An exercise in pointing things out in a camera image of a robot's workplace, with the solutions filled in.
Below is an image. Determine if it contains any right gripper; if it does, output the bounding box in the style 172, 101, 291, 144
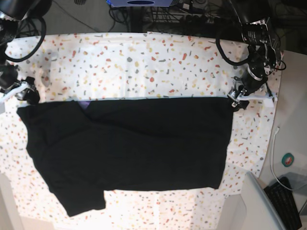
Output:
14, 77, 40, 105

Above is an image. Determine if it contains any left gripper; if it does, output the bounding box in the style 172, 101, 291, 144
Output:
227, 76, 254, 112

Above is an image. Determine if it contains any black t-shirt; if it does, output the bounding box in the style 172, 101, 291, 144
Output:
17, 97, 234, 217

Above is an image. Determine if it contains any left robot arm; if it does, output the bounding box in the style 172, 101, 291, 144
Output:
215, 0, 286, 111

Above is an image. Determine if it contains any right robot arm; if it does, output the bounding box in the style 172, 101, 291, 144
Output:
0, 0, 52, 104

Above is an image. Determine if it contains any terrazzo patterned tablecloth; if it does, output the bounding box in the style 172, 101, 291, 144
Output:
0, 33, 276, 230

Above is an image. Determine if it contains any green tape roll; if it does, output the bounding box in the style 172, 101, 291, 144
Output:
282, 153, 295, 167

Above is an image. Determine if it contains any black keyboard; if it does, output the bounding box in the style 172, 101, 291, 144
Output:
264, 182, 302, 230

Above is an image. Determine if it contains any blue box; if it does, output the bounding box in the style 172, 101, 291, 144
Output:
106, 0, 178, 7

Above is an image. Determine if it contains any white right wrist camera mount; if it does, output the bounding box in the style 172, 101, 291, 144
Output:
0, 81, 30, 114

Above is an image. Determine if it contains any white thin cable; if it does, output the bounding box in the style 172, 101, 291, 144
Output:
270, 125, 307, 191

